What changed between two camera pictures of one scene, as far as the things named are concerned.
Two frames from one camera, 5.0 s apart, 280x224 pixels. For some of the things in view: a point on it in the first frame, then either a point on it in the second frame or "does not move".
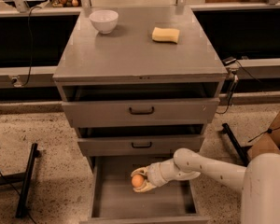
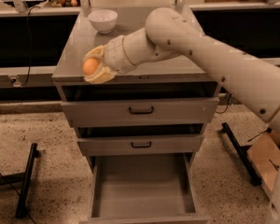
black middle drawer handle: (141, 147) does not move
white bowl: (105, 21) does not move
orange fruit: (137, 180) to (91, 66)
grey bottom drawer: (113, 200) does not move
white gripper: (154, 175) to (115, 57)
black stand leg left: (20, 179) does not move
